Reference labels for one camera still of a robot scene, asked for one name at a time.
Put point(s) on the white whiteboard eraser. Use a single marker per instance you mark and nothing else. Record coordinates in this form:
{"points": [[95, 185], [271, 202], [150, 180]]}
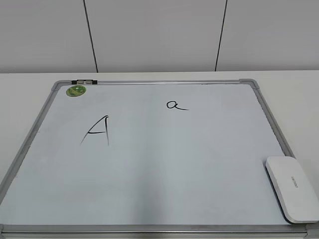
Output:
{"points": [[296, 195]]}

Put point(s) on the green round magnet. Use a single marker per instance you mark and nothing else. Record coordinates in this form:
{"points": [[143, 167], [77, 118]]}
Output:
{"points": [[75, 91]]}

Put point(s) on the white board with aluminium frame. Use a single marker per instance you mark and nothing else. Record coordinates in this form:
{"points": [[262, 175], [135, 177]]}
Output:
{"points": [[149, 158]]}

